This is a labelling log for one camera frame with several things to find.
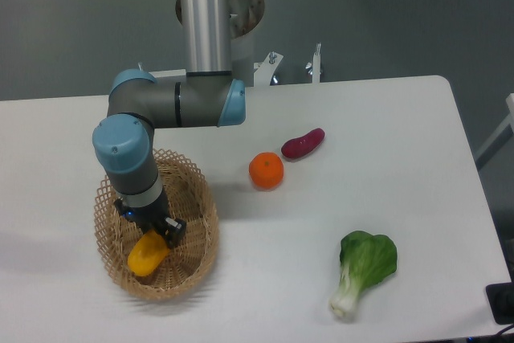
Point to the purple sweet potato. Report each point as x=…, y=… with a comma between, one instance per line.
x=302, y=146

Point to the black device at table edge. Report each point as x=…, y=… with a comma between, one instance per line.
x=500, y=298

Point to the yellow mango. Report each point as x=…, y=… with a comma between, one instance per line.
x=147, y=254

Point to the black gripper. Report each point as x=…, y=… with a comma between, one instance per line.
x=154, y=216

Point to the green bok choy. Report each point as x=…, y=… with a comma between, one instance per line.
x=365, y=261

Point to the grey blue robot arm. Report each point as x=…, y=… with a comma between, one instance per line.
x=139, y=103

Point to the woven wicker basket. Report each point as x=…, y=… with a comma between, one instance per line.
x=184, y=266

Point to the white pedestal base frame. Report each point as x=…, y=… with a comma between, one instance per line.
x=266, y=73

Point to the orange tangerine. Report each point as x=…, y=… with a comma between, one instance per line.
x=266, y=170

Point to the white furniture leg right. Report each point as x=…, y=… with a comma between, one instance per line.
x=497, y=139

